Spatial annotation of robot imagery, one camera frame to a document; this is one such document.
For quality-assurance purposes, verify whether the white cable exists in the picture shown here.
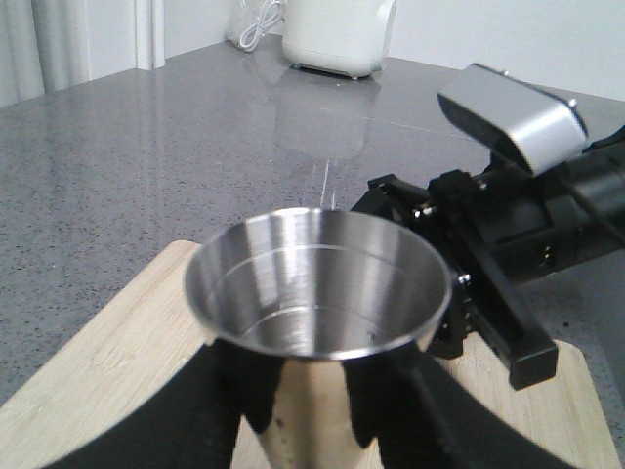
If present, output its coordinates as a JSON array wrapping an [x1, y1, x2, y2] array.
[[224, 0, 287, 52]]

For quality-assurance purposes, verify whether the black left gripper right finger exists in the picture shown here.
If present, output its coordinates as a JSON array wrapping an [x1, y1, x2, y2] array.
[[344, 344, 568, 468]]

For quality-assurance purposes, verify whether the wooden cutting board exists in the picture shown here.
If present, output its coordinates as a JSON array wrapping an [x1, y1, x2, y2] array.
[[1, 240, 620, 468]]

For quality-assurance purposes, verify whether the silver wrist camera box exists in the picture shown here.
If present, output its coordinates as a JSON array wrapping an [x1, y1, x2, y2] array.
[[437, 64, 588, 177]]

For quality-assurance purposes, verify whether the steel jigger measuring cup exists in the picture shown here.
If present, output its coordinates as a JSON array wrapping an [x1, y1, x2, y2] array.
[[185, 207, 452, 468]]

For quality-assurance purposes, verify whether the white kitchen appliance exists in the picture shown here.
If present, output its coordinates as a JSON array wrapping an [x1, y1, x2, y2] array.
[[282, 0, 397, 79]]

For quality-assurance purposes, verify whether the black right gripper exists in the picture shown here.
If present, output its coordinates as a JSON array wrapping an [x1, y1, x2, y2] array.
[[354, 131, 624, 390]]

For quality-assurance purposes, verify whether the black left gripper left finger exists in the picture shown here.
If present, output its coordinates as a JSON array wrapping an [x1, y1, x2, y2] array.
[[51, 340, 283, 468]]

